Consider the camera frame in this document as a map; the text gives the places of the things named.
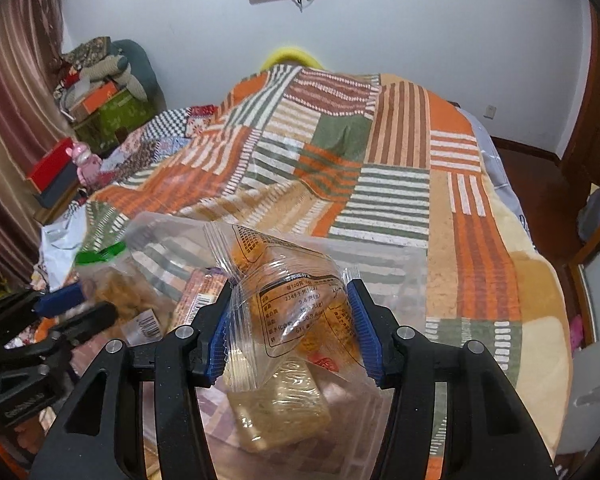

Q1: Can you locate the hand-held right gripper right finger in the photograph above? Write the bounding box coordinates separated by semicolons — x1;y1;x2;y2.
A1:
345;279;556;480

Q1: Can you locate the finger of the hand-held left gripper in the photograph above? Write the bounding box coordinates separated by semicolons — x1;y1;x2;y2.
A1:
0;302;119;429
0;283;86;337

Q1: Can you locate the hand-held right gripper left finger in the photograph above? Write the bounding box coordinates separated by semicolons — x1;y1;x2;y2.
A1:
30;277;236;480

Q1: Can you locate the large clear plastic bag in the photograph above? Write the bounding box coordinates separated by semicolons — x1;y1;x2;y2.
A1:
124;211;431;480

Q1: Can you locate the clear packet with yellow cake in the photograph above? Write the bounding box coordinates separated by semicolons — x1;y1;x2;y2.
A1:
225;255;377;393

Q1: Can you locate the clear packet with orange snack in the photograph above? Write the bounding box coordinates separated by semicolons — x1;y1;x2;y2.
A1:
202;222;342;288

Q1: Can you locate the clear bag of fried snacks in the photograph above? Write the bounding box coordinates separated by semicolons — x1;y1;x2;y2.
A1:
77;247;177;347

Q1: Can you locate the pink brown snack bar packet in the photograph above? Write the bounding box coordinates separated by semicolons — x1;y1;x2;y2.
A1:
171;266;231;332

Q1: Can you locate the white plastic bag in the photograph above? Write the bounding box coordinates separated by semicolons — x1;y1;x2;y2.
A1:
39;209;97;292

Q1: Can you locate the green bag clip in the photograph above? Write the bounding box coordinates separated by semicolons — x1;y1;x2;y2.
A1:
75;241;129;267

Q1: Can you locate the clear packet with pale biscuit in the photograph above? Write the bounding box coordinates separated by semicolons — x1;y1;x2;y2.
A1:
227;354;347;452

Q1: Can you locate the dark flat box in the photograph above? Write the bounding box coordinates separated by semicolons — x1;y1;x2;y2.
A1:
36;164;84;209

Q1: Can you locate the red flat box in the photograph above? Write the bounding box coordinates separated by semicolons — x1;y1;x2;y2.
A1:
26;136;77;192

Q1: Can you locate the pink toy figure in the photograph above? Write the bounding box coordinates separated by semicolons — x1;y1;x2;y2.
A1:
69;141;104;187

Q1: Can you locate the orange green striped patchwork blanket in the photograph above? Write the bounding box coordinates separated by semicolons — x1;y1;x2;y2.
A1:
35;62;574;480

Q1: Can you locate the green cardboard box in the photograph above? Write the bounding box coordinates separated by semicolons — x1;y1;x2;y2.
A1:
74;87;154;155

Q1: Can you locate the brown striped curtain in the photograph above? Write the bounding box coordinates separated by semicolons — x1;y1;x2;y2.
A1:
0;0;83;283

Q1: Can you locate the checkered patchwork quilt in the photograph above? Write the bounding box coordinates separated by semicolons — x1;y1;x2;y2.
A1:
99;104;222;177

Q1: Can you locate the orange cardboard box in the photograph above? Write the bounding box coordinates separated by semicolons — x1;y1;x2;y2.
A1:
79;82;124;114

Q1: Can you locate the grey bed sheet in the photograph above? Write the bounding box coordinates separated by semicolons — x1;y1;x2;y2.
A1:
457;104;533;243

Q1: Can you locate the white cabinet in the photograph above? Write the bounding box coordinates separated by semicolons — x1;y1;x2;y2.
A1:
554;245;600;457

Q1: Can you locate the grey blue stuffed cushion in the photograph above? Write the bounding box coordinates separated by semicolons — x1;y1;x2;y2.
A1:
105;39;159;107

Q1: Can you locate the floral fabric bag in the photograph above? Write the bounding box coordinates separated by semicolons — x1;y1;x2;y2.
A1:
61;36;114;70

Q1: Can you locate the yellow round cushion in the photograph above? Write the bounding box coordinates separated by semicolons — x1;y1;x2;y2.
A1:
259;46;327;72

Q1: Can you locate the wooden door frame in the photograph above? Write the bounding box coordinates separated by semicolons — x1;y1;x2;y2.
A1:
559;4;600;188

